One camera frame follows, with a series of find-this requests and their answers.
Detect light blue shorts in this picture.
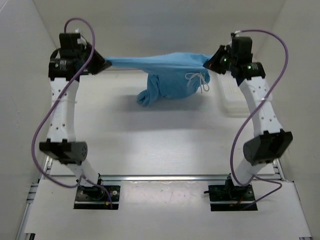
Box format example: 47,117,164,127
105,52,212,107

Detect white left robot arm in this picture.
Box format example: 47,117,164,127
39,32,112,200

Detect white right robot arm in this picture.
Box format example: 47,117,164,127
203,35,293,200

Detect white plastic mesh basket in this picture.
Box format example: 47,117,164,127
217,74,250,118

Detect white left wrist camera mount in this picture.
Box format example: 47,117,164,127
74,28,87,47

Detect aluminium front rail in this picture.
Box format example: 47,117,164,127
101,174,228,182

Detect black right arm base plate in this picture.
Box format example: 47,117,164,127
203,179,258,212

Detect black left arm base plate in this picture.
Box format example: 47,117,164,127
73,183,121,210

